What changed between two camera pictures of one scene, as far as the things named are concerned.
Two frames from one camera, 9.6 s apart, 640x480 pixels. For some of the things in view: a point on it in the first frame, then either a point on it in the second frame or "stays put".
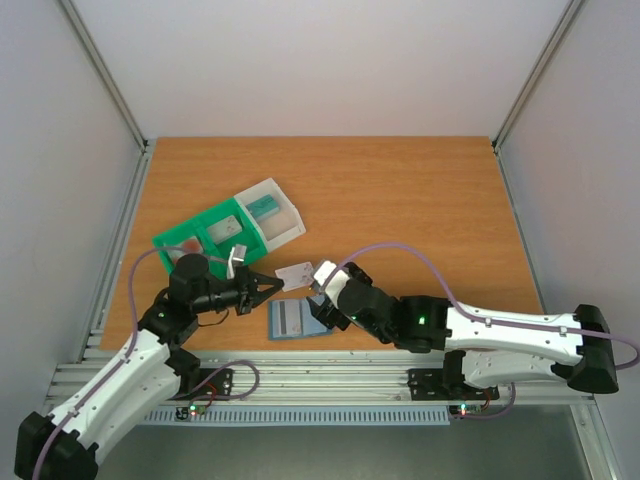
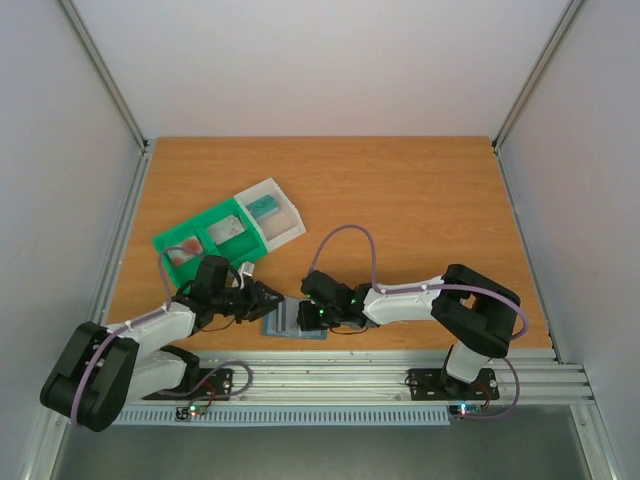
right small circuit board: (459, 411) stays put
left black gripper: (249, 293) → (256, 295)
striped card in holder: (290, 321) stays put
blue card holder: (292, 318) stays put
